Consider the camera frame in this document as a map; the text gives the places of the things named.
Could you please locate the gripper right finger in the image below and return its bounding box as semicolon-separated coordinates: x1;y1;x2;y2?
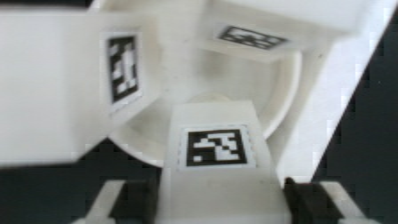
282;177;380;224

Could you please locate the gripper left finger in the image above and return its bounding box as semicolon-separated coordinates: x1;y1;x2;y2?
71;179;158;224

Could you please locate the white U-shaped fence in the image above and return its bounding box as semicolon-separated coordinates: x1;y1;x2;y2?
268;0;398;183

